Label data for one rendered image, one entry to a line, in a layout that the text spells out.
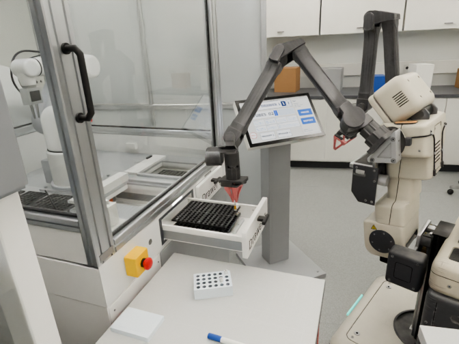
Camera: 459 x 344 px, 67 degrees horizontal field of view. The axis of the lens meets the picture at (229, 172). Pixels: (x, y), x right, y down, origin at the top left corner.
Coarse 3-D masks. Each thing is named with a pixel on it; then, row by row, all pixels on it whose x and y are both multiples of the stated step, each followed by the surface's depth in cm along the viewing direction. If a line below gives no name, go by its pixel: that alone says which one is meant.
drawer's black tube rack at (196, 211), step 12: (192, 204) 144; (204, 204) 144; (216, 204) 144; (180, 216) 135; (192, 216) 134; (204, 216) 134; (216, 216) 133; (204, 228) 131; (216, 228) 131; (228, 228) 130
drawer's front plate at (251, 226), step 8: (264, 200) 138; (256, 208) 132; (264, 208) 138; (256, 216) 127; (248, 224) 121; (256, 224) 128; (248, 232) 118; (256, 232) 129; (248, 240) 119; (256, 240) 130; (248, 248) 120; (248, 256) 121
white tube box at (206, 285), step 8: (208, 272) 117; (216, 272) 117; (200, 280) 114; (208, 280) 114; (216, 280) 113; (224, 280) 113; (200, 288) 110; (208, 288) 110; (216, 288) 110; (224, 288) 110; (232, 288) 111; (200, 296) 110; (208, 296) 111; (216, 296) 111; (224, 296) 111
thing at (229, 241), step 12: (180, 204) 146; (228, 204) 145; (240, 204) 143; (168, 216) 137; (240, 216) 145; (168, 228) 130; (180, 228) 128; (192, 228) 127; (240, 228) 137; (180, 240) 129; (192, 240) 127; (204, 240) 125; (216, 240) 124; (228, 240) 122; (240, 240) 120
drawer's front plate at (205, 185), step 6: (216, 168) 176; (210, 174) 168; (216, 174) 173; (222, 174) 181; (204, 180) 161; (210, 180) 166; (198, 186) 155; (204, 186) 160; (210, 186) 167; (216, 186) 174; (198, 192) 155; (204, 192) 161; (210, 192) 168; (198, 198) 156; (204, 198) 161
